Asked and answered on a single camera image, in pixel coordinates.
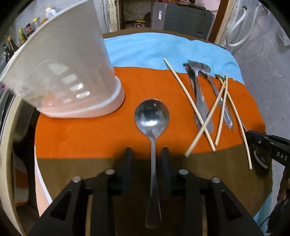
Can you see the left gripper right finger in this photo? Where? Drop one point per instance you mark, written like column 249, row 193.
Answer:
column 166, row 176

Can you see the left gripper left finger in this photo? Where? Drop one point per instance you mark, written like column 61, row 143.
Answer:
column 128, row 157

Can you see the large round steel spoon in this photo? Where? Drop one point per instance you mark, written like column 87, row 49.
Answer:
column 152, row 118

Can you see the bamboo chopstick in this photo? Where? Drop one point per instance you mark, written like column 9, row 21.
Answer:
column 186, row 93
column 222, row 112
column 241, row 129
column 207, row 120

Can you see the right hand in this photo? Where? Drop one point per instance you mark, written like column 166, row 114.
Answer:
column 282, row 194

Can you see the orange cloth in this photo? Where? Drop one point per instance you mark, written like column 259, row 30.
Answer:
column 108, row 136

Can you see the steel fork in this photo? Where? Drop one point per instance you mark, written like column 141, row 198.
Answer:
column 200, row 100

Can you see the light blue cloth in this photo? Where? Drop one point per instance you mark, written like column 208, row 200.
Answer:
column 151, row 49

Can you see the translucent plastic utensil cup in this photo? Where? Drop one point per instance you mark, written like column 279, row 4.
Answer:
column 63, row 69

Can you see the dark sauce bottle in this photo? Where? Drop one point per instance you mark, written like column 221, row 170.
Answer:
column 29, row 29

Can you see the large oil jug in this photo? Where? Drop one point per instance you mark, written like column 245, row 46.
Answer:
column 50, row 13

